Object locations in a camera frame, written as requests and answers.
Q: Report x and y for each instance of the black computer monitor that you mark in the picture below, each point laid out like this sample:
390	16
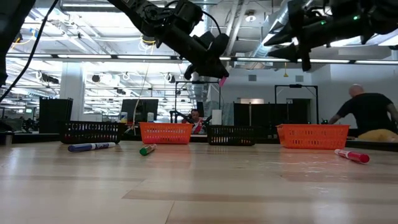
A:
140	110

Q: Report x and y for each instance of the pink cap thin white marker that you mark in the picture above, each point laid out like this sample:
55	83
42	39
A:
222	81

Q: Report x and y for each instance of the black background rig frame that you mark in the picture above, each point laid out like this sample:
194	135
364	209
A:
295	85
197	82

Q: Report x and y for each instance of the navy cap thin white marker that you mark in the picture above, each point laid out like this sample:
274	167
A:
90	146

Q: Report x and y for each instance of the green cap thin white marker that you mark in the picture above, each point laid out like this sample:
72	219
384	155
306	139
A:
146	150

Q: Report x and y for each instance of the silver ventilation duct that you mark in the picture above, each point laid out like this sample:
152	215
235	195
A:
276	18

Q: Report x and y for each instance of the white paper roll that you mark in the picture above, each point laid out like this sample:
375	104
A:
216	117

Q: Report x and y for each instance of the black partition panel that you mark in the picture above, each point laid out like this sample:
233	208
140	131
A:
261	113
56	115

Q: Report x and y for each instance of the red cap thin white marker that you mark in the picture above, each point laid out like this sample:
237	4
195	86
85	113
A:
354	156

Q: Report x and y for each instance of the person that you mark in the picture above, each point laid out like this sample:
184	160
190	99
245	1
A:
196	121
370	112

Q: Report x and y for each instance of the black background robot arm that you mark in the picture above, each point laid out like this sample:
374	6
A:
180	116

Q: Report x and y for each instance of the white cup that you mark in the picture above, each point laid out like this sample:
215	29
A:
150	116

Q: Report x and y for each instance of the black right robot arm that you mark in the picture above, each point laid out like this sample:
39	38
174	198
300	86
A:
379	15

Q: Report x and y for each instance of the orange plastic lattice basket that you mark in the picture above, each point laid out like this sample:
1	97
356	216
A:
166	133
312	136

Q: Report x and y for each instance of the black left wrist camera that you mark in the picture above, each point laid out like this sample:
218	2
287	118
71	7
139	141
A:
188	14

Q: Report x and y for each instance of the blue yellow bottle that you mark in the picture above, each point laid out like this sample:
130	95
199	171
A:
123	117

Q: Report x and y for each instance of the black plastic lattice basket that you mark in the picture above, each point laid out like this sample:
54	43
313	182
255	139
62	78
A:
231	134
93	132

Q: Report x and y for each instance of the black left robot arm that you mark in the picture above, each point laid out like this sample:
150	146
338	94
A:
143	15

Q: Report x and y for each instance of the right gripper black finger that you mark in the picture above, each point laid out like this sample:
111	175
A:
284	53
283	35

